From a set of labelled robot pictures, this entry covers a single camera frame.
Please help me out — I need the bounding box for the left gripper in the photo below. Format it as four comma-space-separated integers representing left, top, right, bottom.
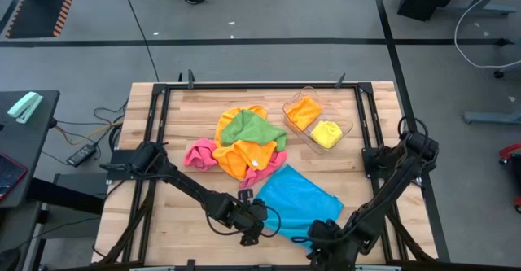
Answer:
234, 199, 269, 247

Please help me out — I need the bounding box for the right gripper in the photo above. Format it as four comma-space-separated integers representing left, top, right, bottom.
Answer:
305, 220, 348, 271

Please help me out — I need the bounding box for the blue microfiber towel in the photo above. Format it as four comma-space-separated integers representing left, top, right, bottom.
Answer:
255, 164, 345, 251

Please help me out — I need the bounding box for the orange microfiber towel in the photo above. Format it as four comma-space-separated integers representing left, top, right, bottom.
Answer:
214, 104, 269, 148
286, 95, 323, 132
211, 139, 278, 181

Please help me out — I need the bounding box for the green microfiber towel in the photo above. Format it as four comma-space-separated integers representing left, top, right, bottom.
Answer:
220, 108, 288, 152

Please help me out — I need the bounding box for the yellow microfiber towel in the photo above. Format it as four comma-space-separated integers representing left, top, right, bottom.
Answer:
309, 120, 344, 150

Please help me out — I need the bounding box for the clear plastic bin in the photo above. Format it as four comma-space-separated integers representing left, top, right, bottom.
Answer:
282, 85, 354, 155

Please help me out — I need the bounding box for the black power adapter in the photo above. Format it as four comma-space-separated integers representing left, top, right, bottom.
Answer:
65, 142, 98, 168

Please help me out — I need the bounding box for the red chair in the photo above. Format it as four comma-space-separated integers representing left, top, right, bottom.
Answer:
498, 142, 521, 214

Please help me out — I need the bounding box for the dark side table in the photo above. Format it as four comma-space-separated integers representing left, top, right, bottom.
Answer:
0, 89, 61, 210

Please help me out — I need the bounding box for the red phone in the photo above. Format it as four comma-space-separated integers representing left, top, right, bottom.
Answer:
0, 153, 28, 203

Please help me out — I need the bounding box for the mint green stapler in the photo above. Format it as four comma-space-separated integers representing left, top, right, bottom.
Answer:
7, 91, 45, 125

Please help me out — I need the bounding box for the black orange-striped floor mat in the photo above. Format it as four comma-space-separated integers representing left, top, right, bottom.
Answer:
4, 0, 81, 40

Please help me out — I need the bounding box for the black metal rig frame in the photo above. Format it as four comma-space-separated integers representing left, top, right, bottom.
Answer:
95, 81, 451, 271

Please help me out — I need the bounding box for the yellow floor cable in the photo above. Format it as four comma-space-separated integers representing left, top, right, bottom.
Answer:
54, 120, 124, 146

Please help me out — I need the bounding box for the dark desk leg frame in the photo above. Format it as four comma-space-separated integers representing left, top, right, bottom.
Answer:
24, 172, 110, 271

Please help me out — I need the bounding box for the black floor cable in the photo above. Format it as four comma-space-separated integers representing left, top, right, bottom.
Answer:
117, 0, 161, 83

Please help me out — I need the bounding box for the white floor cable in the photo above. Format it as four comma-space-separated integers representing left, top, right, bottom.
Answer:
453, 0, 521, 70

